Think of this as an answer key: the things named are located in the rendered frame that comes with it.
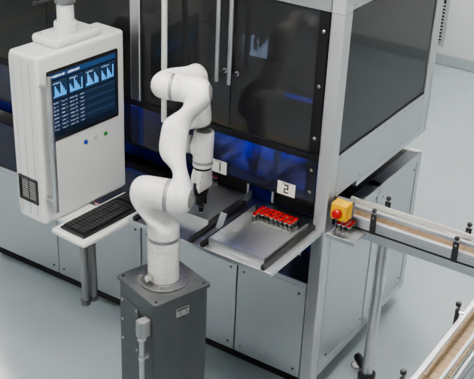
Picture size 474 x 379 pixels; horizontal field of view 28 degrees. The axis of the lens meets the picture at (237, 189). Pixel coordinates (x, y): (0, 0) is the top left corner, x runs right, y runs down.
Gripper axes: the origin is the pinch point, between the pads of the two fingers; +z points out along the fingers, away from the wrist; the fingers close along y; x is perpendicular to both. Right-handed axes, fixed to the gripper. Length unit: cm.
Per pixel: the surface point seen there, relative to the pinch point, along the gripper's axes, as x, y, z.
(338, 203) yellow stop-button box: 53, -20, -8
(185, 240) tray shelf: 6.3, 19.4, 8.3
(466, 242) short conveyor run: 103, -33, -2
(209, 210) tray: 0.0, -6.5, 7.6
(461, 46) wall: -62, -481, 67
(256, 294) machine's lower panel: 17, -21, 51
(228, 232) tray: 16.9, 4.3, 7.8
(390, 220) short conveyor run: 71, -33, 0
